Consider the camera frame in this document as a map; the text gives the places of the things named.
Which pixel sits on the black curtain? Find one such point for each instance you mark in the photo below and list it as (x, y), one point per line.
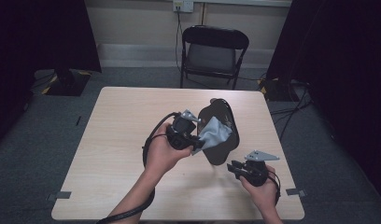
(39, 37)
(341, 62)

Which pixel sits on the black folding chair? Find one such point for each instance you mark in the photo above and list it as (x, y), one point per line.
(212, 57)

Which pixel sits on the small black stick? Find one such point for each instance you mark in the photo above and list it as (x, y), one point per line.
(78, 120)

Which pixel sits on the light blue-grey cloth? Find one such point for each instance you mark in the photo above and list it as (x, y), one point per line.
(215, 133)

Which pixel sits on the person's left hand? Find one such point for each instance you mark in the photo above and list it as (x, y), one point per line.
(160, 155)

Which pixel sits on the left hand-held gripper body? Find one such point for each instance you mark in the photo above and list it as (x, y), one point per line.
(182, 130)

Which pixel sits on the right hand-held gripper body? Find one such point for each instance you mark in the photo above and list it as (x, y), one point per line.
(255, 172)

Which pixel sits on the grey tape strip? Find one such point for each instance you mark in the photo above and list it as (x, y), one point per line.
(61, 195)
(296, 192)

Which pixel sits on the black stand base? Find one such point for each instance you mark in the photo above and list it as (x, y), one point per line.
(277, 90)
(68, 84)

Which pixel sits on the person's right hand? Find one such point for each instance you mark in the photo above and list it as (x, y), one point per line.
(265, 196)

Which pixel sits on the white wall socket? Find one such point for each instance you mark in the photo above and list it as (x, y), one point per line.
(183, 5)

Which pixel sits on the small grey round object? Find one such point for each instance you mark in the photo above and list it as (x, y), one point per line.
(213, 100)

